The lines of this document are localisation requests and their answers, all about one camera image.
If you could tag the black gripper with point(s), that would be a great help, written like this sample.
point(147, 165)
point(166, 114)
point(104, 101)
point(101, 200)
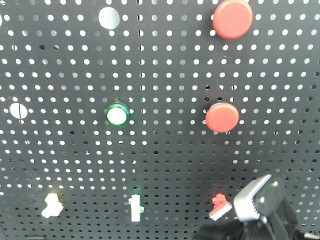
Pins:
point(281, 224)

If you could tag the red toggle switch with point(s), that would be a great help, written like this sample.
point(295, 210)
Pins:
point(220, 206)

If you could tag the lower red push button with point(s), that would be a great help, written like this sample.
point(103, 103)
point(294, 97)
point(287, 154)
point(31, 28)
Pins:
point(222, 117)

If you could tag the black perforated pegboard panel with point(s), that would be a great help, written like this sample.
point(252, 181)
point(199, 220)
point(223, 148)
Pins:
point(63, 62)

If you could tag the green ringed indicator button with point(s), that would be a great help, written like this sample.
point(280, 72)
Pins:
point(117, 114)

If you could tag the large upper red push button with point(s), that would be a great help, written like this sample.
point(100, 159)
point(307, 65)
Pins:
point(232, 19)

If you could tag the green toggle switch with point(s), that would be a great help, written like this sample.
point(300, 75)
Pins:
point(135, 208)

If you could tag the yellow toggle switch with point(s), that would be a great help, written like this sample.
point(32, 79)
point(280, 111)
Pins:
point(53, 206)

